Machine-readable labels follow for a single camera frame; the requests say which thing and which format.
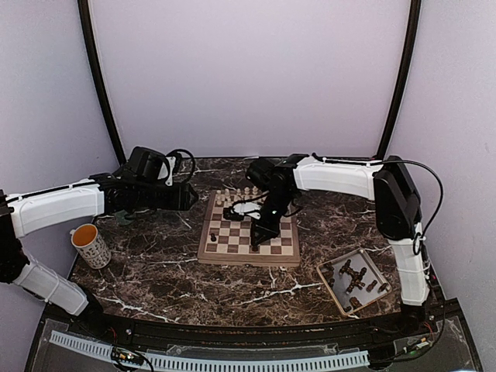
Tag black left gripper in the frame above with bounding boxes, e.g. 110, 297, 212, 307
136, 181, 198, 211

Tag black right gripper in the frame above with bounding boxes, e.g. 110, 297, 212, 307
250, 190, 295, 246

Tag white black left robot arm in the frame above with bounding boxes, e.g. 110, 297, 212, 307
1, 146, 198, 338

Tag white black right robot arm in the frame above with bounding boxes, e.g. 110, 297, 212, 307
246, 153, 438, 336

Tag wooden chess board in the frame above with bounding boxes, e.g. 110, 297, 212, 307
197, 191, 301, 268

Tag small green circuit board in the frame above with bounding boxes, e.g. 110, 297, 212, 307
110, 347, 144, 366

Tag clear glass jar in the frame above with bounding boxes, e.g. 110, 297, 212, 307
115, 211, 136, 226

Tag patterned cup orange inside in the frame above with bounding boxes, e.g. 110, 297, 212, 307
70, 223, 112, 270

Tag wooden tray with metal base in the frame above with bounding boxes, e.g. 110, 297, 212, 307
315, 249, 392, 315

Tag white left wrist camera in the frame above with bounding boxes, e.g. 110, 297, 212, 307
160, 152, 183, 187

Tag white slotted cable duct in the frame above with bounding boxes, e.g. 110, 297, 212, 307
49, 331, 370, 372

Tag black front mounting rail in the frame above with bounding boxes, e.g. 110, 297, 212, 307
42, 300, 462, 356

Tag black right frame post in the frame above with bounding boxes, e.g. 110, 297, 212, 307
375, 0, 422, 160

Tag black frame post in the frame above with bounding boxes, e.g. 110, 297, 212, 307
375, 0, 422, 160
77, 0, 126, 165

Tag black left frame post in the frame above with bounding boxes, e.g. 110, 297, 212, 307
77, 0, 126, 165

